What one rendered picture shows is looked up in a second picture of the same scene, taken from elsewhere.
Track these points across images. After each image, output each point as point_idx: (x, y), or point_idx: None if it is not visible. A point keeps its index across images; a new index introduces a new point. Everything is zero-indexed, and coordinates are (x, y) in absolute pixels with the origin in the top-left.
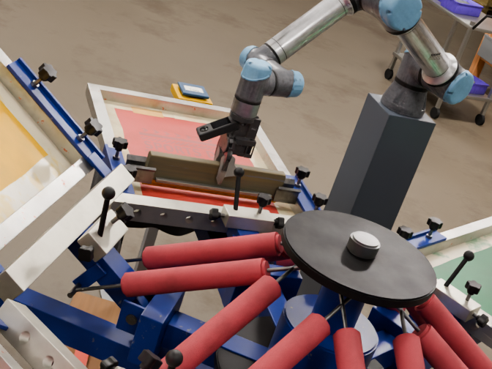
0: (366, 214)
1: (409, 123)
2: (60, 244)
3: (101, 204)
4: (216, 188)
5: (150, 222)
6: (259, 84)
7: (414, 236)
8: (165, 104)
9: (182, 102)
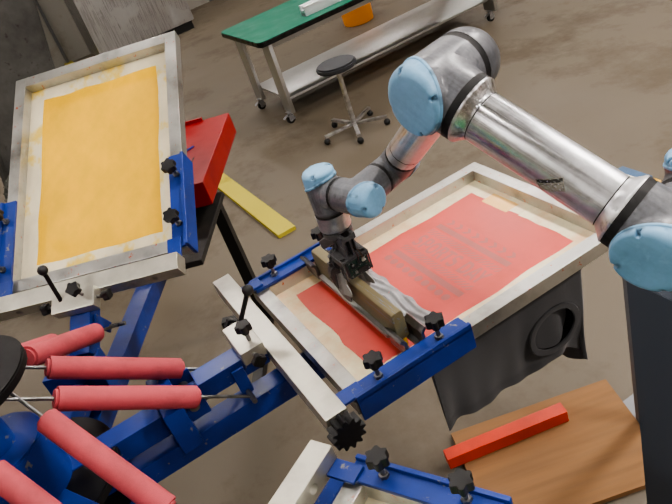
0: (664, 439)
1: (667, 305)
2: (44, 297)
3: (113, 279)
4: (350, 304)
5: (232, 312)
6: (309, 196)
7: (435, 480)
8: (524, 195)
9: (544, 196)
